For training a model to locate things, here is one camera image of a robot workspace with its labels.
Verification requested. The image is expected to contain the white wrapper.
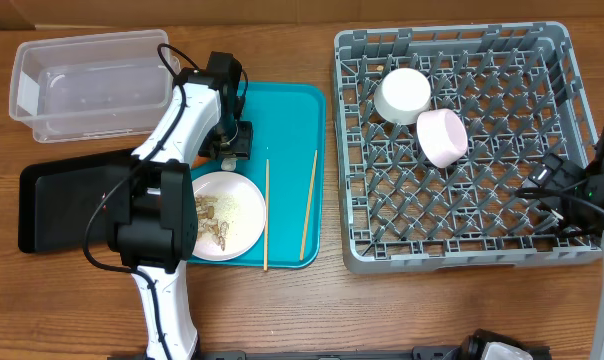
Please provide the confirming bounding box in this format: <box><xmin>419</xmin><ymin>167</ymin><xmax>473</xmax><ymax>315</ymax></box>
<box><xmin>221</xmin><ymin>158</ymin><xmax>238</xmax><ymax>172</ymax></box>

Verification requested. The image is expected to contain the right wooden chopstick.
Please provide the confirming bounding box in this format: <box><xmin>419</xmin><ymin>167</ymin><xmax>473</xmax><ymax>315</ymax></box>
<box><xmin>299</xmin><ymin>149</ymin><xmax>318</xmax><ymax>261</ymax></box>

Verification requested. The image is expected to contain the clear plastic bin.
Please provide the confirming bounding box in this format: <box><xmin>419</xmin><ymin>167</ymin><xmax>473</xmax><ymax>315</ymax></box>
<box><xmin>9</xmin><ymin>29</ymin><xmax>172</xmax><ymax>143</ymax></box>

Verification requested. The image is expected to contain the black plastic tray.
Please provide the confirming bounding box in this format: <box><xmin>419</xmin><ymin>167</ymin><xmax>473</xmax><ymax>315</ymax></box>
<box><xmin>18</xmin><ymin>148</ymin><xmax>132</xmax><ymax>253</ymax></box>

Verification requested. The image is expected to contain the orange carrot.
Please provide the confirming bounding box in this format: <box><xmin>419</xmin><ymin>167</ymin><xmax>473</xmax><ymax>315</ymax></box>
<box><xmin>191</xmin><ymin>156</ymin><xmax>210</xmax><ymax>169</ymax></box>

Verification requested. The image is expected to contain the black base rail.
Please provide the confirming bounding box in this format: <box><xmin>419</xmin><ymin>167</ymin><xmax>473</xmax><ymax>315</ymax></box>
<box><xmin>196</xmin><ymin>344</ymin><xmax>553</xmax><ymax>360</ymax></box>

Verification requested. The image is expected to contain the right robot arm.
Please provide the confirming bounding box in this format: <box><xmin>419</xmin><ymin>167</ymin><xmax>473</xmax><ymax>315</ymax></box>
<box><xmin>514</xmin><ymin>126</ymin><xmax>604</xmax><ymax>360</ymax></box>

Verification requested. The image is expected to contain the grey dishwasher rack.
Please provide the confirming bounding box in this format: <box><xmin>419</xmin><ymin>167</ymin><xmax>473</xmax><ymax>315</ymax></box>
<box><xmin>333</xmin><ymin>22</ymin><xmax>602</xmax><ymax>274</ymax></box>

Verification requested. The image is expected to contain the left wooden chopstick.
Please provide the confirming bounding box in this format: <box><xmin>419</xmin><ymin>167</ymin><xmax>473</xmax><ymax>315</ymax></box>
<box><xmin>263</xmin><ymin>159</ymin><xmax>270</xmax><ymax>272</ymax></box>

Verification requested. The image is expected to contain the white bowl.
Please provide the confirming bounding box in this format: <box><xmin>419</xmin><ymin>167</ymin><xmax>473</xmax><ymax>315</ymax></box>
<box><xmin>374</xmin><ymin>68</ymin><xmax>431</xmax><ymax>125</ymax></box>

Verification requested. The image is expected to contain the wooden chopstick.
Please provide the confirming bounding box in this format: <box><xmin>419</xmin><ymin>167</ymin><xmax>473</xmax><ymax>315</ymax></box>
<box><xmin>263</xmin><ymin>159</ymin><xmax>270</xmax><ymax>272</ymax></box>
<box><xmin>299</xmin><ymin>149</ymin><xmax>318</xmax><ymax>261</ymax></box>

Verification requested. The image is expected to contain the white plate with food scraps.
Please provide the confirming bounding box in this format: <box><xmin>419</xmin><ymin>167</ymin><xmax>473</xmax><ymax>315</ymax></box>
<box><xmin>192</xmin><ymin>171</ymin><xmax>266</xmax><ymax>262</ymax></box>

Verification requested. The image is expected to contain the teal serving tray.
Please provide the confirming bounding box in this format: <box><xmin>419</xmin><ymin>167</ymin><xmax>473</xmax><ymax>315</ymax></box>
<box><xmin>184</xmin><ymin>81</ymin><xmax>328</xmax><ymax>270</ymax></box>

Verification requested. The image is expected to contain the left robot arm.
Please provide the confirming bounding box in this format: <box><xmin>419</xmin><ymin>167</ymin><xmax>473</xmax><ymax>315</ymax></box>
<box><xmin>94</xmin><ymin>52</ymin><xmax>253</xmax><ymax>359</ymax></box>

